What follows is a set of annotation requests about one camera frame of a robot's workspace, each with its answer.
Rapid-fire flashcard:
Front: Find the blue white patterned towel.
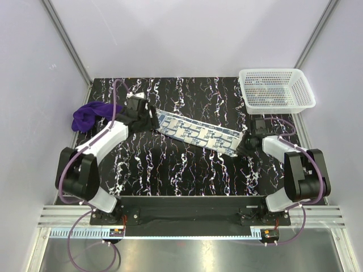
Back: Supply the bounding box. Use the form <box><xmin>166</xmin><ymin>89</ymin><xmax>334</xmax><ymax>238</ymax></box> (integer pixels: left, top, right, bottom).
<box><xmin>157</xmin><ymin>109</ymin><xmax>244</xmax><ymax>158</ymax></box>

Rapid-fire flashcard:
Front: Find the purple towel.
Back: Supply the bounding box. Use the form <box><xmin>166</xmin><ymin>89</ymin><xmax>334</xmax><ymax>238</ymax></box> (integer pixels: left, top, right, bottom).
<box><xmin>71</xmin><ymin>101</ymin><xmax>113</xmax><ymax>133</ymax></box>

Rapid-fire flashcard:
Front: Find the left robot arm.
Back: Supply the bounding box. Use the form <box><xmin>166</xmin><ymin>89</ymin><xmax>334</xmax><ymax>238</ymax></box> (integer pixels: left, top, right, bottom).
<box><xmin>55</xmin><ymin>96</ymin><xmax>159</xmax><ymax>224</ymax></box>

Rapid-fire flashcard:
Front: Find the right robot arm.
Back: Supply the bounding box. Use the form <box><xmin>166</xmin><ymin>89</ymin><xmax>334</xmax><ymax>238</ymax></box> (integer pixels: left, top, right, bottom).
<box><xmin>237</xmin><ymin>117</ymin><xmax>331</xmax><ymax>225</ymax></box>

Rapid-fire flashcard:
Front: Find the white plastic basket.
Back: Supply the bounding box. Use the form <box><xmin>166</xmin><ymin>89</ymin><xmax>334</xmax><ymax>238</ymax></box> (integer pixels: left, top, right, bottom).
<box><xmin>239</xmin><ymin>69</ymin><xmax>316</xmax><ymax>114</ymax></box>

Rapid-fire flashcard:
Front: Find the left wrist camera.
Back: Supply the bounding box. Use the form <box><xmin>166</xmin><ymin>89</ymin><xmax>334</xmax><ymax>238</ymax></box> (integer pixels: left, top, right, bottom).
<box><xmin>130</xmin><ymin>92</ymin><xmax>147</xmax><ymax>100</ymax></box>

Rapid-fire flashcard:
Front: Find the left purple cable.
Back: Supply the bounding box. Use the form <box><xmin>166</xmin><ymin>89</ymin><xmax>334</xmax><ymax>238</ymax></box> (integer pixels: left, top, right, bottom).
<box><xmin>58</xmin><ymin>79</ymin><xmax>134</xmax><ymax>271</ymax></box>

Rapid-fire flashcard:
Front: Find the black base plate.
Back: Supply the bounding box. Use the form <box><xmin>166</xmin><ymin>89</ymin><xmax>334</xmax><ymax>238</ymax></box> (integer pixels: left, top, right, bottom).
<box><xmin>90</xmin><ymin>196</ymin><xmax>291</xmax><ymax>227</ymax></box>

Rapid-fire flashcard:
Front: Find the aluminium frame rail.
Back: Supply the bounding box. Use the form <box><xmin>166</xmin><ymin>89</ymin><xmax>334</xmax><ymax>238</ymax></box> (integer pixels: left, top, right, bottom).
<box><xmin>37</xmin><ymin>205</ymin><xmax>345</xmax><ymax>228</ymax></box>

